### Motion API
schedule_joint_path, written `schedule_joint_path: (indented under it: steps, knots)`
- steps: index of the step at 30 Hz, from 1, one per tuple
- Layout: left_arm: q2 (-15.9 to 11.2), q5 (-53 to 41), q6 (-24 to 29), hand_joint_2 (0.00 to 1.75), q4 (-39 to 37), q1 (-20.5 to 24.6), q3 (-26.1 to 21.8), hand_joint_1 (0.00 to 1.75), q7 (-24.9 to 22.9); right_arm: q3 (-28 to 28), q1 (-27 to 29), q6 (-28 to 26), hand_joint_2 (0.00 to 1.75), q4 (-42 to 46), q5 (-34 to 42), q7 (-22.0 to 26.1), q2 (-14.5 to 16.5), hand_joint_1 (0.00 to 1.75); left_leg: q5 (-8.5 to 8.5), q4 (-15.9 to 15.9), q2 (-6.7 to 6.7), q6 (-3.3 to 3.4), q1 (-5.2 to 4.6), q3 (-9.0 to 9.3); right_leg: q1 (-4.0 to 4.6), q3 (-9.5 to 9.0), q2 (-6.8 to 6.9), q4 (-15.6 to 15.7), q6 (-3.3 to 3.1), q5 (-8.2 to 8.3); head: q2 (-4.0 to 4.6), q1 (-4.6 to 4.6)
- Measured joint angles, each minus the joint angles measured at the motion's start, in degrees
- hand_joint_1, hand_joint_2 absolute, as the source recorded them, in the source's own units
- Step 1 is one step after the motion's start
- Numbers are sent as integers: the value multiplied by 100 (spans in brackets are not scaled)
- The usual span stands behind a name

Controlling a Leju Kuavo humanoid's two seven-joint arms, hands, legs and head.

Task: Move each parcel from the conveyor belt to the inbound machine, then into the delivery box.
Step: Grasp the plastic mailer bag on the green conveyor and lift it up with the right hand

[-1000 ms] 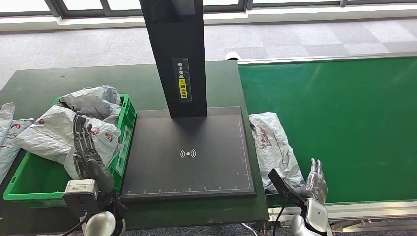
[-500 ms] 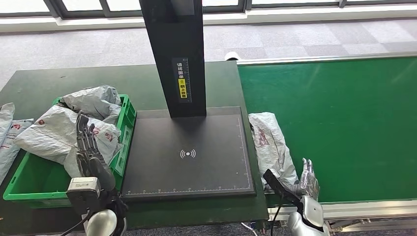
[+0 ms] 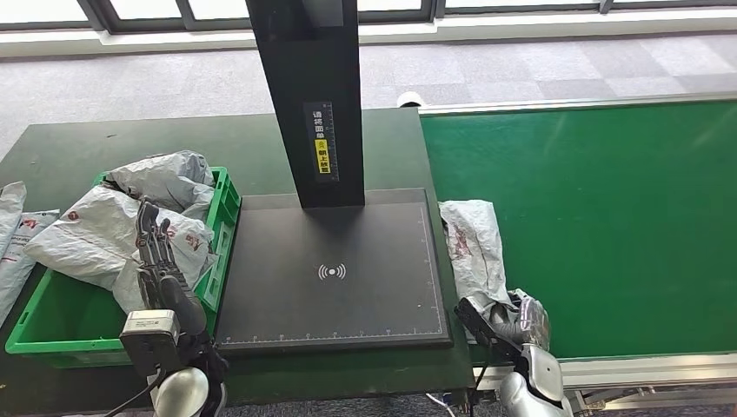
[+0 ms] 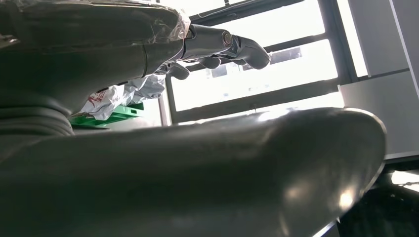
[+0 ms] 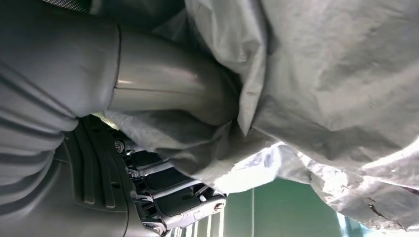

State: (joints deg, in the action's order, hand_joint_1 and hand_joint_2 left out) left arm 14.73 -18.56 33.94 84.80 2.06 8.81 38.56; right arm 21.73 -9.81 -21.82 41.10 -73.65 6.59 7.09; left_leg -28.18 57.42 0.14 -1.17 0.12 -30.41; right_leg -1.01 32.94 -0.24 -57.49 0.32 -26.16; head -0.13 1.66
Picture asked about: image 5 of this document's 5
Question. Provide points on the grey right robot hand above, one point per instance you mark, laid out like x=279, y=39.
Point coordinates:
x=147, y=81

